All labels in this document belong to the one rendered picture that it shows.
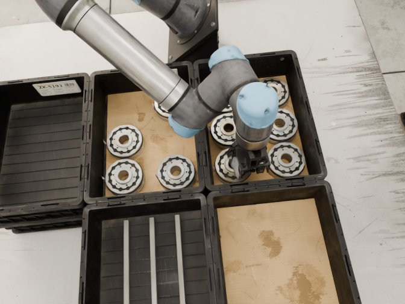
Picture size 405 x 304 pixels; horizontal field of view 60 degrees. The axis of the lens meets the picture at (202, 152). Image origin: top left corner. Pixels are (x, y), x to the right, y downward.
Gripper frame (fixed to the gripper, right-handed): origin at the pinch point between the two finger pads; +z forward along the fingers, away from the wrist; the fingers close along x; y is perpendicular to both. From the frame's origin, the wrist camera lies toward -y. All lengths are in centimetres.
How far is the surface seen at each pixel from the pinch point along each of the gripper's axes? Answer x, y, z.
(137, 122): -27.9, -20.3, 2.0
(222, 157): -5.9, -2.3, -0.9
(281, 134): 11.7, -5.5, -1.3
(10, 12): -117, -178, 85
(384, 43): 117, -91, 85
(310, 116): 18.5, -5.6, -8.1
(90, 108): -38.5, -21.8, -8.1
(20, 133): -63, -25, 2
